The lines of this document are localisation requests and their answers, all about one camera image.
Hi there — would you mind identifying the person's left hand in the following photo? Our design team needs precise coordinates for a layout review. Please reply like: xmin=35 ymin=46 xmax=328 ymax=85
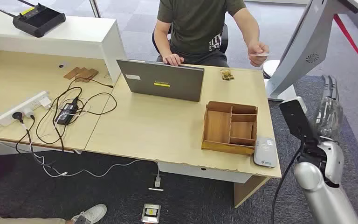
xmin=247 ymin=40 xmax=270 ymax=68

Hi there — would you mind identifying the person's right hand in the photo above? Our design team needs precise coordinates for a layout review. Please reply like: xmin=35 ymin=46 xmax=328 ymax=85
xmin=162 ymin=53 xmax=185 ymax=67

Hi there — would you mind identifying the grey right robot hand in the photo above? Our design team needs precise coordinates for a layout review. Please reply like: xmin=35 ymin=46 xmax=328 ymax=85
xmin=314 ymin=74 xmax=344 ymax=142

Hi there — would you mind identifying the patterned room key card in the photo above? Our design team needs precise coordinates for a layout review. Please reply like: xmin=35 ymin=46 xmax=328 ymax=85
xmin=220 ymin=69 xmax=235 ymax=82

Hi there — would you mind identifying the person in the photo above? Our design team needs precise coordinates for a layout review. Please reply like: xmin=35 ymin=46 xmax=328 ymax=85
xmin=152 ymin=0 xmax=271 ymax=68

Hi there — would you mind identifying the person's foot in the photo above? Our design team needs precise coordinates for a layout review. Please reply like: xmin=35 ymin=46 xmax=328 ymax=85
xmin=71 ymin=204 xmax=108 ymax=224

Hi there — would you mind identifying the person's leg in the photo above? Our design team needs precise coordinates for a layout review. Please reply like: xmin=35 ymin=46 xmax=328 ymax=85
xmin=0 ymin=216 xmax=75 ymax=224

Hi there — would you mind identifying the clear plastic film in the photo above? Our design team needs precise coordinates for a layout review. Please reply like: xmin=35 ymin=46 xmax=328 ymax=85
xmin=314 ymin=92 xmax=344 ymax=140

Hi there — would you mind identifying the round white stand base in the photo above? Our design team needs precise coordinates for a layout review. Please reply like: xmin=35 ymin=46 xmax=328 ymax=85
xmin=262 ymin=59 xmax=280 ymax=78

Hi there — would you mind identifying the grey laptop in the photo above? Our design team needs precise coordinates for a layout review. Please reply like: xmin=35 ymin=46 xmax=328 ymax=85
xmin=117 ymin=59 xmax=205 ymax=103

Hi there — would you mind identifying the silver kiosk stand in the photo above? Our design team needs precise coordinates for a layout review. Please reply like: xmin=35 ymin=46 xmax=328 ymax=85
xmin=264 ymin=0 xmax=358 ymax=103

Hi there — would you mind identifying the red floor tape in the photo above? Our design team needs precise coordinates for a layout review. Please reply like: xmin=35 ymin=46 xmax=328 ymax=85
xmin=333 ymin=14 xmax=358 ymax=78

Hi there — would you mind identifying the wooden organiser box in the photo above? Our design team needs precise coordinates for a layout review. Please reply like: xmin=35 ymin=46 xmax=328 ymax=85
xmin=201 ymin=101 xmax=259 ymax=156

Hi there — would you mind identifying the flat wooden piece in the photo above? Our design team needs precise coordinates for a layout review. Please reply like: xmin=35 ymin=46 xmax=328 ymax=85
xmin=63 ymin=67 xmax=82 ymax=80
xmin=74 ymin=68 xmax=99 ymax=83

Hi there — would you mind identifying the white desk riser shelf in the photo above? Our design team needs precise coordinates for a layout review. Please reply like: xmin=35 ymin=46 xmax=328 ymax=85
xmin=0 ymin=11 xmax=127 ymax=84

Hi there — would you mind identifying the wooden desk leg panel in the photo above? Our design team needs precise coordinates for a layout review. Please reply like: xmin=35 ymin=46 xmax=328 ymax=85
xmin=234 ymin=175 xmax=271 ymax=208

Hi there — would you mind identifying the white desk modesty panel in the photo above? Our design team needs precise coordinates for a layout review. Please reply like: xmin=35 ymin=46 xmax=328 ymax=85
xmin=158 ymin=161 xmax=254 ymax=184
xmin=0 ymin=142 xmax=83 ymax=157

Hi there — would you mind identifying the black power adapter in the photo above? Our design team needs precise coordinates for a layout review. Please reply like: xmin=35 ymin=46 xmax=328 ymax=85
xmin=55 ymin=98 xmax=80 ymax=126

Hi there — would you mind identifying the open brass floor socket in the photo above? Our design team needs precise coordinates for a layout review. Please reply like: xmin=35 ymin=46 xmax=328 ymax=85
xmin=148 ymin=174 xmax=165 ymax=192

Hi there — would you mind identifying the white charger plug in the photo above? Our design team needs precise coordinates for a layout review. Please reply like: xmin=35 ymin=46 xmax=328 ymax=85
xmin=39 ymin=97 xmax=53 ymax=109

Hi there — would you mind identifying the black remote controller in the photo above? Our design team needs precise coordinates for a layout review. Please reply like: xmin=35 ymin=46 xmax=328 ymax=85
xmin=0 ymin=0 xmax=66 ymax=38

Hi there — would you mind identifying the closed silver floor socket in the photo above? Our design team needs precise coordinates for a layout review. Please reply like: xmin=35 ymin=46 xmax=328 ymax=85
xmin=141 ymin=203 xmax=161 ymax=224

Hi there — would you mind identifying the white power strip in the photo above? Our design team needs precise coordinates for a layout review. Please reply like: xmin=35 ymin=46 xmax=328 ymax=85
xmin=0 ymin=90 xmax=50 ymax=127

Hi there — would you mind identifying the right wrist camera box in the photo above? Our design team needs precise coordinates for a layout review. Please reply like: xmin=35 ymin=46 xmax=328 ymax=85
xmin=278 ymin=97 xmax=321 ymax=144

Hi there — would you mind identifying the black laptop charging cable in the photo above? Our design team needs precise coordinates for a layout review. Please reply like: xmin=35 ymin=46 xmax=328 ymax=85
xmin=35 ymin=77 xmax=118 ymax=146

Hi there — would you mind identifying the metal door frame post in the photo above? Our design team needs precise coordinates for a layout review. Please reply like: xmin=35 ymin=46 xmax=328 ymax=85
xmin=89 ymin=0 xmax=102 ymax=18

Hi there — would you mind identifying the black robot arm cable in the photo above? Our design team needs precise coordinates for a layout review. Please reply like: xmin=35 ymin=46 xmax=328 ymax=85
xmin=270 ymin=145 xmax=305 ymax=224

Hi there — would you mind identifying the white cable with plug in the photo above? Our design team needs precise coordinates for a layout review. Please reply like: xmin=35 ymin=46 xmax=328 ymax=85
xmin=0 ymin=122 xmax=161 ymax=188

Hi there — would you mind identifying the black mains cable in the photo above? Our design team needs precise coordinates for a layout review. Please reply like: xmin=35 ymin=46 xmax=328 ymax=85
xmin=14 ymin=116 xmax=65 ymax=155

